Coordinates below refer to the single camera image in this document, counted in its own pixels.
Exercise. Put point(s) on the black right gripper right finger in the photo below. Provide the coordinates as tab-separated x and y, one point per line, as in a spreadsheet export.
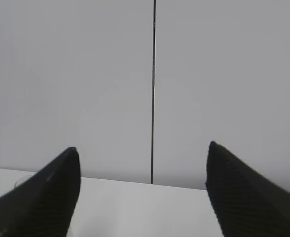
246	204

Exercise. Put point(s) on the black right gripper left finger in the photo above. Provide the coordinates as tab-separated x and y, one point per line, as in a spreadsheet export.
44	204

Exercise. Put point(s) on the clear water bottle red label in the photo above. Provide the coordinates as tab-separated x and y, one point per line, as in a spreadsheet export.
23	180

